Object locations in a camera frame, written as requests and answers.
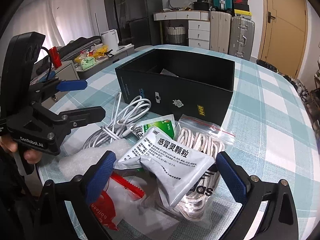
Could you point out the white appliance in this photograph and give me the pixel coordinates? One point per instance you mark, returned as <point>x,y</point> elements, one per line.
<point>110,39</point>

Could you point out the beige suitcase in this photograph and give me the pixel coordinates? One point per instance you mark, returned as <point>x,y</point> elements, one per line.
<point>220,27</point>

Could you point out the silver suitcase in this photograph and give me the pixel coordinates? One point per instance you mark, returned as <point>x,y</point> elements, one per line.
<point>241,37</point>

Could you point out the green medicine packet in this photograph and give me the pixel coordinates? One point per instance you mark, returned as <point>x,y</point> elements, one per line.
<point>166,123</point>

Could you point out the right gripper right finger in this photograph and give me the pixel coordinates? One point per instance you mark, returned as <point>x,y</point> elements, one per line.
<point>234,176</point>

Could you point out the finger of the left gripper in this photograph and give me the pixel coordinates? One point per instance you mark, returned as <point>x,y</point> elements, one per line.
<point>71,85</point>
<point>82,117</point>

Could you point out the black glass cabinet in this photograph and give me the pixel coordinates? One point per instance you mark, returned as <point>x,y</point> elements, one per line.
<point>116,19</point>

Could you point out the red bottle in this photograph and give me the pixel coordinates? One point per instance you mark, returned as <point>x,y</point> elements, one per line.
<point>55,57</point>

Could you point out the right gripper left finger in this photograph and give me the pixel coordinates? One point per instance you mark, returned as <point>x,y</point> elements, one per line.
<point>97,176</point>

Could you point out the bagged adidas shoelaces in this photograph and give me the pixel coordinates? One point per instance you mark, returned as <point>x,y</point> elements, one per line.
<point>206,139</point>

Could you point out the black tracker camera mount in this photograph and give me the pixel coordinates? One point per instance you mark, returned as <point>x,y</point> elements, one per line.
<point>22,52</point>

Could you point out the red balloon bag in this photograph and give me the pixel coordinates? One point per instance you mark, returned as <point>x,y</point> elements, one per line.
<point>126,206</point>

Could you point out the stacked shoe boxes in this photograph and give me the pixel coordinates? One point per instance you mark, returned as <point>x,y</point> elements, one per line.
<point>242,9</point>

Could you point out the dark refrigerator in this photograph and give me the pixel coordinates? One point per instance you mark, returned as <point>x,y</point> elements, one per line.
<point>139,15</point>

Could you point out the black cardboard box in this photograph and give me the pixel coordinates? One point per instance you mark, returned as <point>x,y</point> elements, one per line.
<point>180,82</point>

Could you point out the grey medicine packet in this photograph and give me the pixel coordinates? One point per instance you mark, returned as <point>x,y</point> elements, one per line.
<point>176,166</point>

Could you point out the woven laundry basket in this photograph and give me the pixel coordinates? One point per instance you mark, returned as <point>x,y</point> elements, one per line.
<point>176,35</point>

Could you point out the wooden door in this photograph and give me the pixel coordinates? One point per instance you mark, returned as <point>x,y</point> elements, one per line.
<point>284,37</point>

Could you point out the white drawer desk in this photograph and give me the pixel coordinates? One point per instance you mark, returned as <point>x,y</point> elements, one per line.
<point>197,26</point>

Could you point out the white curtain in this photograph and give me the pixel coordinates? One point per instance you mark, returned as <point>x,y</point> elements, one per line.
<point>61,21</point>

